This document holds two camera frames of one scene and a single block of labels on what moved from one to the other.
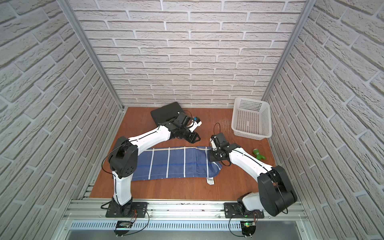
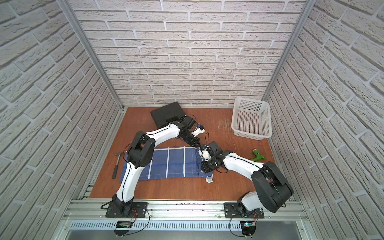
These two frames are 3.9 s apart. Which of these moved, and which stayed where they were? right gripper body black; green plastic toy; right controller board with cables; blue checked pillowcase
Moved: right gripper body black
Stayed: green plastic toy; blue checked pillowcase; right controller board with cables
